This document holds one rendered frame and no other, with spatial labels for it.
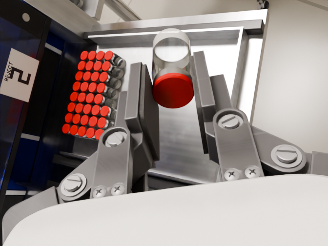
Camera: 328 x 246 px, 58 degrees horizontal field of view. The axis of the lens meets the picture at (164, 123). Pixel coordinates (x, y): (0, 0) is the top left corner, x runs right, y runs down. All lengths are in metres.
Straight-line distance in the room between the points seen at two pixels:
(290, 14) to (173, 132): 1.15
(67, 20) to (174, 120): 0.33
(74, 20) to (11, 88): 0.21
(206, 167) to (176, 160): 0.06
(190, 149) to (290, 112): 0.93
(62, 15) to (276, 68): 1.03
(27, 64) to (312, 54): 1.18
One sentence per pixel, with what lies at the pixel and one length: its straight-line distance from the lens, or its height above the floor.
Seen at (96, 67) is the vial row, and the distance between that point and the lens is 0.62.
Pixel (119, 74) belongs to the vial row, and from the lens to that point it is 0.62.
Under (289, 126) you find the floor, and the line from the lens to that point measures 1.38.
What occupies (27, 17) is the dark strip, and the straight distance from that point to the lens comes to 0.64.
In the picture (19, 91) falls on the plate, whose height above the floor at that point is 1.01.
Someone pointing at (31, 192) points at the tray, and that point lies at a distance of 0.75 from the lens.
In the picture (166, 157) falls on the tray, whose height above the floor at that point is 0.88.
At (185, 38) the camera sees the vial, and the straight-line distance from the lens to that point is 0.17.
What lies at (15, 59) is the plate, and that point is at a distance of 0.62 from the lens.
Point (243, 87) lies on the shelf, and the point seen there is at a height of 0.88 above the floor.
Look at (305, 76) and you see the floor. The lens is 1.44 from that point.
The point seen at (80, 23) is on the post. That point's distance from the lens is 0.73.
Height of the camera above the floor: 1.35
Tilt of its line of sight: 59 degrees down
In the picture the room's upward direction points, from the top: 66 degrees counter-clockwise
